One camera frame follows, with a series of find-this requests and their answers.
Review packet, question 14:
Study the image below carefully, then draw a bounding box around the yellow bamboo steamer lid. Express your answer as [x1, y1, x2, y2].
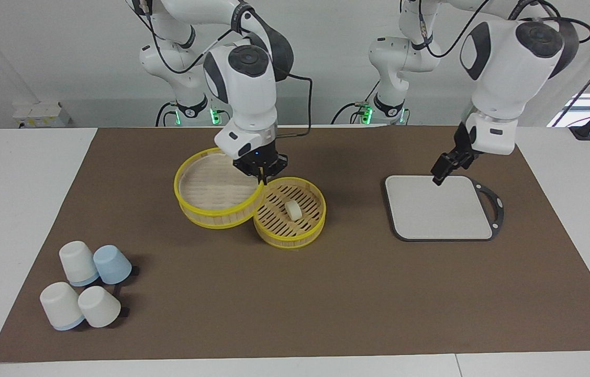
[173, 147, 265, 230]

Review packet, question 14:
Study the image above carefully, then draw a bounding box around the yellow slatted bamboo steamer tier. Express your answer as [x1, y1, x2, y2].
[253, 177, 327, 249]

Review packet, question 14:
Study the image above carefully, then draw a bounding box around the grey cutting board black rim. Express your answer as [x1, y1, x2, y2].
[384, 174, 505, 242]

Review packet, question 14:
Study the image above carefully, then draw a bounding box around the brown table mat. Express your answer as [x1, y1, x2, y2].
[0, 126, 590, 363]

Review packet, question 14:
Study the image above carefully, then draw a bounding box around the light blue cup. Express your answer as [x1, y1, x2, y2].
[93, 245, 132, 285]

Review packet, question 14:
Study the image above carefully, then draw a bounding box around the white box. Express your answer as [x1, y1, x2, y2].
[12, 101, 73, 128]

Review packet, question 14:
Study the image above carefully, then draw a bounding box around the white cup with blue rim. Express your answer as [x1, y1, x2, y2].
[40, 282, 86, 331]

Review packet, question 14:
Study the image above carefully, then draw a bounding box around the black left base cable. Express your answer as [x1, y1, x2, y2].
[330, 79, 382, 125]

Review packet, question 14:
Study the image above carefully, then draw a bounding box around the black base cable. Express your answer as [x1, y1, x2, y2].
[156, 101, 177, 127]
[330, 79, 382, 125]

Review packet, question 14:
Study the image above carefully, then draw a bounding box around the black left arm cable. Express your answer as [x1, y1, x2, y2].
[418, 0, 590, 59]

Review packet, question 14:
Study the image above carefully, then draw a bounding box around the black right base cable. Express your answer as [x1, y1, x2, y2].
[156, 101, 177, 127]

